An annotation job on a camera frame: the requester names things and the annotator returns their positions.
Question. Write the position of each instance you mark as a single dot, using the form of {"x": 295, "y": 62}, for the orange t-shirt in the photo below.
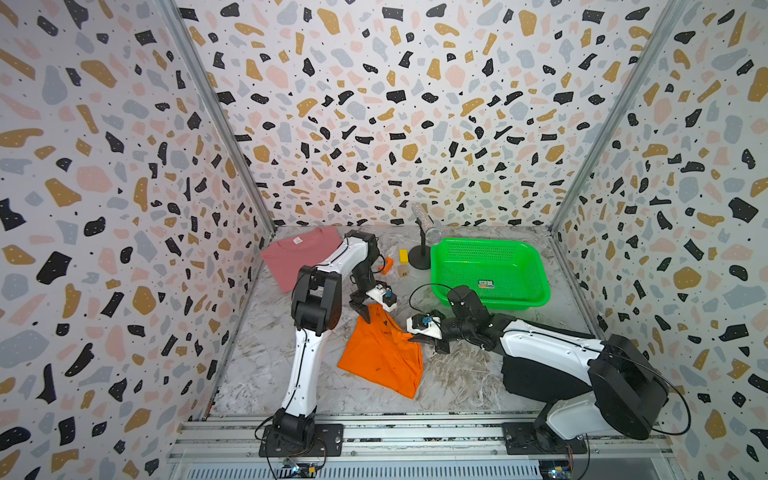
{"x": 379, "y": 351}

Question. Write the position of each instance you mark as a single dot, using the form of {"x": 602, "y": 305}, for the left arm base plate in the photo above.
{"x": 322, "y": 440}

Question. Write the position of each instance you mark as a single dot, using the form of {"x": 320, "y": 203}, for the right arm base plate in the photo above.
{"x": 524, "y": 438}

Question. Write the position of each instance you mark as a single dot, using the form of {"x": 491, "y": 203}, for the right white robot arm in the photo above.
{"x": 627, "y": 393}

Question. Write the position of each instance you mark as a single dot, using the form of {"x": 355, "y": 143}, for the black stand with clear tube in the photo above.
{"x": 430, "y": 234}

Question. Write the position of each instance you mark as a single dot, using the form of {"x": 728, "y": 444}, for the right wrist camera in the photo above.
{"x": 426, "y": 324}

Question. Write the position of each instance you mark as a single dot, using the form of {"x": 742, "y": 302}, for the aluminium rail frame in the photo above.
{"x": 412, "y": 446}

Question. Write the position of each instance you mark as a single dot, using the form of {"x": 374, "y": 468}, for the black t-shirt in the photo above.
{"x": 539, "y": 382}

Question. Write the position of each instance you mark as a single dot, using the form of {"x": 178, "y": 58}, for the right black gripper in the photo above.
{"x": 437, "y": 345}

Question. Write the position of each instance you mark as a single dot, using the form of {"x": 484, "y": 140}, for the pink folded t-shirt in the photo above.
{"x": 284, "y": 258}

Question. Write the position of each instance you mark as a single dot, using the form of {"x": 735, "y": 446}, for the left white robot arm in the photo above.
{"x": 316, "y": 307}

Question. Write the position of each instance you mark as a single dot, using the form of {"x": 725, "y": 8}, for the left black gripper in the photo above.
{"x": 360, "y": 307}

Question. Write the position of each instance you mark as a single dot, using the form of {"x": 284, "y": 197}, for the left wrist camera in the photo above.
{"x": 383, "y": 295}

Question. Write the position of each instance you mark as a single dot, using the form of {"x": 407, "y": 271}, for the green plastic basket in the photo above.
{"x": 506, "y": 275}

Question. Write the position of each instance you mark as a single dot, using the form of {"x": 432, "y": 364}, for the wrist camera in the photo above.
{"x": 426, "y": 324}
{"x": 383, "y": 295}

